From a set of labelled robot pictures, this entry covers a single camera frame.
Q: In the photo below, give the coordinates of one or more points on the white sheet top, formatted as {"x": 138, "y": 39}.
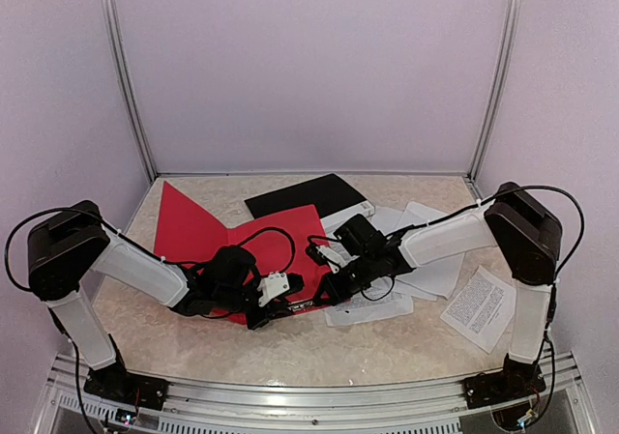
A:
{"x": 418, "y": 215}

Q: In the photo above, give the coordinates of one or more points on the printed text sheet right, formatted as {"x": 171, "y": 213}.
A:
{"x": 482, "y": 310}

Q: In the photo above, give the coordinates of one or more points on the printed text sheet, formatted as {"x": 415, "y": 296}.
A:
{"x": 380, "y": 302}
{"x": 482, "y": 310}

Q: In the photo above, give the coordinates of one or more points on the black folder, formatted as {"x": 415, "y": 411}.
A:
{"x": 335, "y": 201}

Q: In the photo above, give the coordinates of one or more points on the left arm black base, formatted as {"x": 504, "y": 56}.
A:
{"x": 116, "y": 383}

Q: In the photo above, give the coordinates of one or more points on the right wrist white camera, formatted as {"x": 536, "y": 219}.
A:
{"x": 323, "y": 255}

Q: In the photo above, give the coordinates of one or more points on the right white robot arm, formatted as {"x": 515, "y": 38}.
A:
{"x": 512, "y": 222}

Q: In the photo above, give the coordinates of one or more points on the red folder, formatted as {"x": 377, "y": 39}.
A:
{"x": 188, "y": 234}

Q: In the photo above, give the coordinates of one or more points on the blank white sheet lower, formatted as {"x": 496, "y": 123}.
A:
{"x": 438, "y": 279}

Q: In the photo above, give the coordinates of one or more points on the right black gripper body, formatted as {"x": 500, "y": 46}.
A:
{"x": 356, "y": 282}

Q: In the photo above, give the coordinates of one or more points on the white sheet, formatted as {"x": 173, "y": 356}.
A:
{"x": 438, "y": 279}
{"x": 418, "y": 215}

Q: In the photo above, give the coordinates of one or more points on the left aluminium frame post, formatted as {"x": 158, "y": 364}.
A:
{"x": 121, "y": 66}

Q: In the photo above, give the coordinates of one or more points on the right aluminium frame post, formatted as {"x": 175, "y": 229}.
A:
{"x": 497, "y": 87}

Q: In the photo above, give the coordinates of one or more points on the aluminium front rail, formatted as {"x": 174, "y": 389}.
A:
{"x": 432, "y": 406}

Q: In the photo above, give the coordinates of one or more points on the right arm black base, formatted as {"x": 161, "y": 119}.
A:
{"x": 513, "y": 381}

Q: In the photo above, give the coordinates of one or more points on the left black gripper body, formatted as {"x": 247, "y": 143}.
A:
{"x": 228, "y": 300}

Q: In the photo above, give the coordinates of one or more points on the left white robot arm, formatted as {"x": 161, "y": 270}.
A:
{"x": 72, "y": 242}

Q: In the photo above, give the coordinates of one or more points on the aluminium frame post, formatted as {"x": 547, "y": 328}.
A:
{"x": 497, "y": 87}
{"x": 121, "y": 66}

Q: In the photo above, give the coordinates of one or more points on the printed text sheet centre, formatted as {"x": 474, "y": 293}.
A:
{"x": 380, "y": 302}

